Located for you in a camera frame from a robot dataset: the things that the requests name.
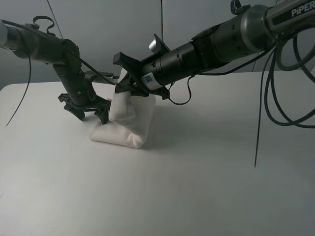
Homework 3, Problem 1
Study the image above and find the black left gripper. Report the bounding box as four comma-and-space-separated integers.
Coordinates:
58, 93, 111, 124

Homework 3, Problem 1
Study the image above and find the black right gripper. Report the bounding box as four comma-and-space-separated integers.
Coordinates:
113, 52, 170, 100

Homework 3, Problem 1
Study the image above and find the white towel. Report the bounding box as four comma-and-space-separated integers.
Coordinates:
88, 68, 156, 149

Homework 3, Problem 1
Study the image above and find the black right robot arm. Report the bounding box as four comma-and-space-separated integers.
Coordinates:
113, 0, 315, 99

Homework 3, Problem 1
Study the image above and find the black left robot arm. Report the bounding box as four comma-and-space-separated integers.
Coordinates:
0, 20, 114, 124

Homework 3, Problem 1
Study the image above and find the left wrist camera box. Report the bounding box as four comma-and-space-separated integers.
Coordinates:
84, 70, 119, 84

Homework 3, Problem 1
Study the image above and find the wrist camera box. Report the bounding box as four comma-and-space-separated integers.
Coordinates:
149, 34, 170, 54
84, 70, 119, 84

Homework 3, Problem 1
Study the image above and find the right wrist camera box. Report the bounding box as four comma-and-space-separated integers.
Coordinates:
149, 34, 170, 54

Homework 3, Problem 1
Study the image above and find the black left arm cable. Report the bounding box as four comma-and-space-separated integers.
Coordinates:
0, 16, 119, 127

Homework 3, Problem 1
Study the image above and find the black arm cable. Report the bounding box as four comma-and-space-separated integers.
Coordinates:
169, 0, 315, 168
0, 16, 119, 127

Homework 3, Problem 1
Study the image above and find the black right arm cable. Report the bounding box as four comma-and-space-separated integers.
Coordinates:
169, 0, 315, 168

